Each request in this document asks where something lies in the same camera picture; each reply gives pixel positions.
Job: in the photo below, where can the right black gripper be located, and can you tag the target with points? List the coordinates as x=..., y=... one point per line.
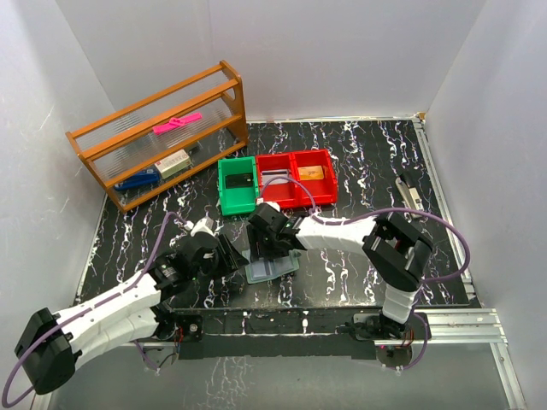
x=259, y=249

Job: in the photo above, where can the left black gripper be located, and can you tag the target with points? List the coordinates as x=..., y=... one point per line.
x=231, y=260

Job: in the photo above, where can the green card holder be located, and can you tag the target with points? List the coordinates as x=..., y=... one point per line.
x=263, y=270

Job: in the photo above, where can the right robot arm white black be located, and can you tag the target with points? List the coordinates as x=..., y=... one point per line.
x=398, y=252

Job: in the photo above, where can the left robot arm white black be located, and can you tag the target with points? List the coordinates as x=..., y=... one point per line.
x=53, y=346

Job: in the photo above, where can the black card in bin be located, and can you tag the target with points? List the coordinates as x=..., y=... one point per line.
x=239, y=180

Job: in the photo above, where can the grey card in bin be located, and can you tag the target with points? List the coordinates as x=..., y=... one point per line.
x=275, y=177

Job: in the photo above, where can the orange card in bin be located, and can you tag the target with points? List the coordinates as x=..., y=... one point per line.
x=311, y=173

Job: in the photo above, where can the green plastic bin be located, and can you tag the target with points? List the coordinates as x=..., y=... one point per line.
x=240, y=200

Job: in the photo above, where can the middle red plastic bin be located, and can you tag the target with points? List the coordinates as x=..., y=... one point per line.
x=284, y=194

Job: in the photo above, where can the red plastic bin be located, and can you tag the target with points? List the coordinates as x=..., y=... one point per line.
x=284, y=194
x=325, y=191

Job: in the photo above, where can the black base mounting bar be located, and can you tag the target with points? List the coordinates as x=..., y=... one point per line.
x=278, y=332

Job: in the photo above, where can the right red plastic bin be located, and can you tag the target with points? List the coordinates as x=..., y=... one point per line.
x=325, y=191

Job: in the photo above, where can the white red box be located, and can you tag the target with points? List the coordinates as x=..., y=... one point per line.
x=172, y=164

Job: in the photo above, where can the blue stapler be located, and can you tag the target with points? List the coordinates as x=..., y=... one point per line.
x=144, y=177

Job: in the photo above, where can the wooden shelf rack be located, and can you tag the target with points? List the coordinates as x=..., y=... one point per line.
x=123, y=143

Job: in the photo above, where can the pink plastic clip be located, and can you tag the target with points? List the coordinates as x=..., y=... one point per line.
x=177, y=122

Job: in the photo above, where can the black grey stapler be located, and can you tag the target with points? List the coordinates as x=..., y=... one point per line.
x=408, y=190

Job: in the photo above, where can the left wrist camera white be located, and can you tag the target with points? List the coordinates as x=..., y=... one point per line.
x=204, y=225

